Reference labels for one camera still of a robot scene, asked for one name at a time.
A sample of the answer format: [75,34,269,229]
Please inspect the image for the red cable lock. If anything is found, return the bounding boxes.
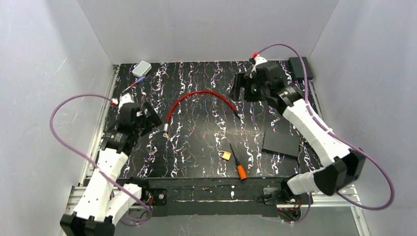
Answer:
[162,90,244,138]

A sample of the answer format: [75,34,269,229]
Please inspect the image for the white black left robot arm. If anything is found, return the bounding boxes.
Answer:
[60,102,162,236]

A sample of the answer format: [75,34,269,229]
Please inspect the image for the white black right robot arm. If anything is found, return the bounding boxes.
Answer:
[229,61,365,199]

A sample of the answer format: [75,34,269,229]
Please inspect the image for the blue red pen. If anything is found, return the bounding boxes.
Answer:
[122,75,147,92]

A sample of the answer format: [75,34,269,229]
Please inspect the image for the black box in corner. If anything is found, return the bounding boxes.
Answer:
[288,57,314,82]

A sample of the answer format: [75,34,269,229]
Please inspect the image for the white rectangular box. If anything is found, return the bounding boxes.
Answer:
[132,61,151,77]

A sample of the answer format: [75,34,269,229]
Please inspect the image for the dark grey flat plate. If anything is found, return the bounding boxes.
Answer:
[262,131,300,159]

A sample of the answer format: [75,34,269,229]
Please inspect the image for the brass padlock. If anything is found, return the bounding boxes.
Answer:
[218,151,232,161]

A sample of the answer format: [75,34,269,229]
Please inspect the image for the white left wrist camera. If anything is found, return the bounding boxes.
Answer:
[110,93,143,118]

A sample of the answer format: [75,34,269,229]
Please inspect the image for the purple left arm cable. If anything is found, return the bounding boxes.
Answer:
[49,94,154,227]

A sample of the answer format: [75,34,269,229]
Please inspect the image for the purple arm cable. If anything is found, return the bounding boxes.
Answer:
[49,94,154,227]
[252,43,395,224]

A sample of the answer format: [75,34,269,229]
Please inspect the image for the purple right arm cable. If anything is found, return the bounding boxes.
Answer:
[252,43,395,224]

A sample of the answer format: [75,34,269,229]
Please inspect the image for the aluminium frame rail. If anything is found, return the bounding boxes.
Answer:
[60,65,372,236]

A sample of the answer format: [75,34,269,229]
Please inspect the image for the orange handled screwdriver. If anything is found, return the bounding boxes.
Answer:
[229,143,247,180]

